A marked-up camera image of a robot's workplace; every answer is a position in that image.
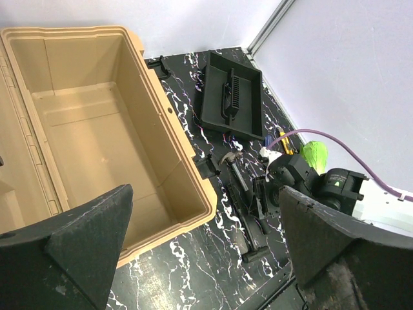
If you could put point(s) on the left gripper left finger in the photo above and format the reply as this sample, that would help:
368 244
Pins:
67 261

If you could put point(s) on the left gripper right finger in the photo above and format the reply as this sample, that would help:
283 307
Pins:
341 262

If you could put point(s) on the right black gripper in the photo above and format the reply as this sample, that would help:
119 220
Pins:
278 176

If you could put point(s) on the long black wrench tool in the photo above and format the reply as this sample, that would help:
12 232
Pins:
249 238

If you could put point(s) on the black handled claw hammer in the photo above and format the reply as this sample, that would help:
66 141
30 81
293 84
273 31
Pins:
230 158

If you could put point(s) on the black tool tray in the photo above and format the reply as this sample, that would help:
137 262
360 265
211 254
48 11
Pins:
232 98

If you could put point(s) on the tan plastic tool box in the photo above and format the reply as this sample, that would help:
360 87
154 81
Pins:
81 113

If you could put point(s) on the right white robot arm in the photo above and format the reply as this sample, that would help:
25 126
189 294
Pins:
343 190

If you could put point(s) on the short black cylinder bit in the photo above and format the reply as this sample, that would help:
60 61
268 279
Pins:
255 254

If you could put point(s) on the blue red screwdriver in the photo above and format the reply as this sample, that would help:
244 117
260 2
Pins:
268 141

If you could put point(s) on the yellow utility knife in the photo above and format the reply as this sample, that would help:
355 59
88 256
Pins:
285 141

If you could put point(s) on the napa cabbage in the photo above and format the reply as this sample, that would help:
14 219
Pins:
315 153

